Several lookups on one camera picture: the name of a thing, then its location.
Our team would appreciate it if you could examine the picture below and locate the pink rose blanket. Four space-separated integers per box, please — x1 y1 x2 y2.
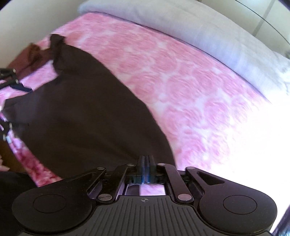
0 12 290 186

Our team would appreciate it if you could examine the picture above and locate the dark brown garment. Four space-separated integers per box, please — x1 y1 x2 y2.
3 34 175 178

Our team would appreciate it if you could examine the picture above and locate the grey striped quilt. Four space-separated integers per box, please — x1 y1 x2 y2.
78 1 289 100

